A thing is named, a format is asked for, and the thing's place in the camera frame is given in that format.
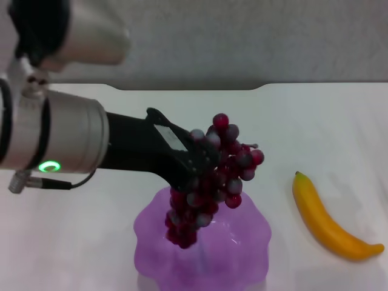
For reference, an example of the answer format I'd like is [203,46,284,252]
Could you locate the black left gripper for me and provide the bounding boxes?
[102,107,221,195]

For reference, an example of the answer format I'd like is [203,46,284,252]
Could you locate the black cable with metal plug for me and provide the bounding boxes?
[8,167,98,193]

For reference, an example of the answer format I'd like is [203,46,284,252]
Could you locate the dark red grape bunch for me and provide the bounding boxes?
[165,113,266,250]

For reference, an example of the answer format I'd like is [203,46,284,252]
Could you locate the yellow plastic banana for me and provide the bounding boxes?
[292,171,386,262]

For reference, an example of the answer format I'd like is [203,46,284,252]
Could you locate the purple wavy plastic plate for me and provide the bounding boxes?
[133,185,272,291]

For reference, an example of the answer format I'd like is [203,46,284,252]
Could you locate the silver camera mount bracket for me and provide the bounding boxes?
[6,56,50,99]

